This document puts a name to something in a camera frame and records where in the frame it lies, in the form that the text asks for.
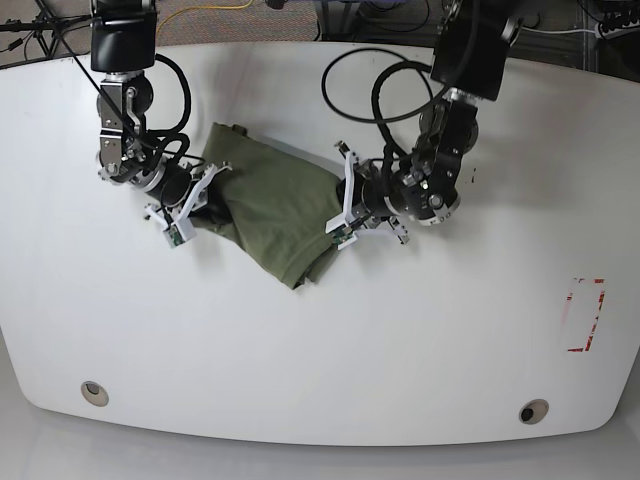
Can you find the right table cable grommet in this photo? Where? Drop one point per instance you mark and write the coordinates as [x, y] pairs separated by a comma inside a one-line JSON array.
[[533, 412]]

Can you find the white power strip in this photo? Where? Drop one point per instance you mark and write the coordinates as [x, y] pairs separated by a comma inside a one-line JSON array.
[[614, 25]]

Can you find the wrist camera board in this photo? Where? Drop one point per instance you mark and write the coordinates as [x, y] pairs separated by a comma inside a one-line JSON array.
[[343, 237], [173, 236]]

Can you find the olive green T-shirt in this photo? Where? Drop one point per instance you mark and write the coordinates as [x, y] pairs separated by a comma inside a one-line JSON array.
[[278, 204]]

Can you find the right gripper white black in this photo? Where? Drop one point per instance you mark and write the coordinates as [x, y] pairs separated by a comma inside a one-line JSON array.
[[186, 195]]

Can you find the red tape rectangle marking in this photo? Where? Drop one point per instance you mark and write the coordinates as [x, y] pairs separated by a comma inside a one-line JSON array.
[[581, 313]]

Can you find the table cable grommet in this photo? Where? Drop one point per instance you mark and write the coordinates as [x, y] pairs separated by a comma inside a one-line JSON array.
[[533, 412], [94, 394]]

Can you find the black tripod stand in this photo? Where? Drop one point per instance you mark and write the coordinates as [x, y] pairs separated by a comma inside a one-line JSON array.
[[47, 29]]

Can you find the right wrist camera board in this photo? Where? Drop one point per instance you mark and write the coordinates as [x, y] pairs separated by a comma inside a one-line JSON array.
[[173, 236]]

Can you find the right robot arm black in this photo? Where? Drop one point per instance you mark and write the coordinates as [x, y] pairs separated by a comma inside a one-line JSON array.
[[155, 162]]

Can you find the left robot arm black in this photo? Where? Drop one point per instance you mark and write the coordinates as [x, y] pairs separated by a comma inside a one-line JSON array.
[[419, 184]]

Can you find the left table cable grommet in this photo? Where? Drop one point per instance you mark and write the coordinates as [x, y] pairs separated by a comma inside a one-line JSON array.
[[94, 394]]

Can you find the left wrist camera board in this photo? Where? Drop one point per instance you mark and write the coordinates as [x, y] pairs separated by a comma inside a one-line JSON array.
[[343, 237]]

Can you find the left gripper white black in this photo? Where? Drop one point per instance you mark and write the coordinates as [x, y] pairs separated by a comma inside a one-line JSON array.
[[363, 204]]

